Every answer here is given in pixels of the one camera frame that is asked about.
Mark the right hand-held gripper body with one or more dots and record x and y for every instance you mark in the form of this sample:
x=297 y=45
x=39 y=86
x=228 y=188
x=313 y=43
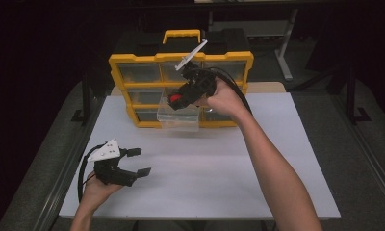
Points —
x=200 y=83

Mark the black metal stand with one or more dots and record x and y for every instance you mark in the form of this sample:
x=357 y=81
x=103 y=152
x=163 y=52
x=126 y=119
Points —
x=85 y=96
x=351 y=96

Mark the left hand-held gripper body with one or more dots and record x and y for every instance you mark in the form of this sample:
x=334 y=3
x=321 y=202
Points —
x=105 y=152

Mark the yellow drawer organizer cabinet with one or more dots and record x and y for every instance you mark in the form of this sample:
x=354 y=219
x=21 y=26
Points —
x=142 y=84

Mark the person's right hand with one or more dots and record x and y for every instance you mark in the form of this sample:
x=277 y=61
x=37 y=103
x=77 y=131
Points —
x=224 y=99

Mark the white metal desk frame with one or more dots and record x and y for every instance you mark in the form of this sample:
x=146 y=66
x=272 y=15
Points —
x=285 y=48

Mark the grey metal rail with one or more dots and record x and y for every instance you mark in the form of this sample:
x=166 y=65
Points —
x=67 y=170
x=370 y=160

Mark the clear plastic drawer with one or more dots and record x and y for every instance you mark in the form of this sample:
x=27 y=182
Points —
x=177 y=120

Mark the person's left hand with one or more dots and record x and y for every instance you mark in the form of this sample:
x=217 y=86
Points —
x=96 y=192

